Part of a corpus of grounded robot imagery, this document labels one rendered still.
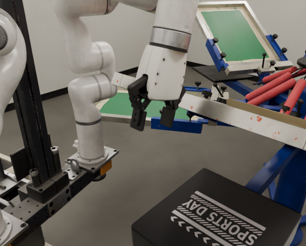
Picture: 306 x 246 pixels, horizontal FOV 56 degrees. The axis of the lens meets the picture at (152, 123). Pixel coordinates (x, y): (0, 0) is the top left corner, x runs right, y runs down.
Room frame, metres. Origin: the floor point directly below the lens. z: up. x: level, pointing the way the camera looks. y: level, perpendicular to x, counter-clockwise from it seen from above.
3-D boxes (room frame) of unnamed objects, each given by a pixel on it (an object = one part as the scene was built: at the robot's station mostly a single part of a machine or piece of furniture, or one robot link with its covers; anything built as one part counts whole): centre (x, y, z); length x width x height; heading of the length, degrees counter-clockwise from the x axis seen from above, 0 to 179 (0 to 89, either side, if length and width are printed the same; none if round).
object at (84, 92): (0.94, 0.23, 1.37); 0.13 x 0.10 x 0.16; 128
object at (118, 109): (1.81, -0.11, 1.05); 1.08 x 0.61 x 0.23; 78
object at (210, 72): (2.25, -0.79, 0.91); 1.34 x 0.41 x 0.08; 18
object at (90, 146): (0.94, 0.25, 1.21); 0.16 x 0.13 x 0.15; 61
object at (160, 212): (0.79, -0.24, 0.95); 0.48 x 0.44 x 0.01; 138
